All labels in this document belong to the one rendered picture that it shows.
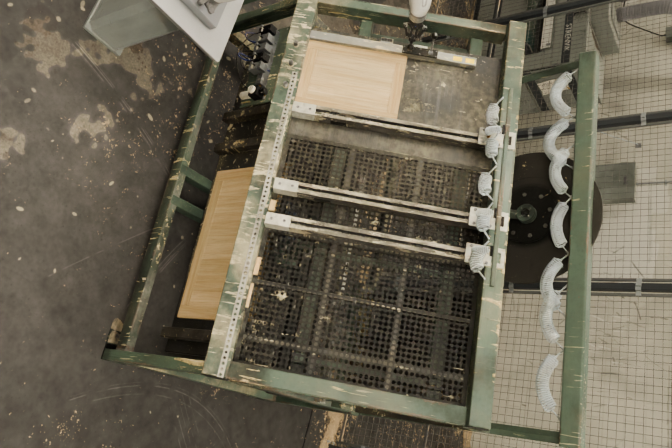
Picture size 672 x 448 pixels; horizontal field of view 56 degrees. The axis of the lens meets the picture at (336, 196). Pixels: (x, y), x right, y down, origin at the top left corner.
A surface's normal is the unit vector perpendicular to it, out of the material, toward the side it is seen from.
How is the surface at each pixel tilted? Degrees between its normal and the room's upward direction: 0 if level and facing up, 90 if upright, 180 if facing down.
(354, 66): 55
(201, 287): 90
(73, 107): 0
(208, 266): 90
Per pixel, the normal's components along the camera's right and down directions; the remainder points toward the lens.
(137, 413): 0.81, -0.07
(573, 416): -0.55, -0.40
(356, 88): 0.02, -0.37
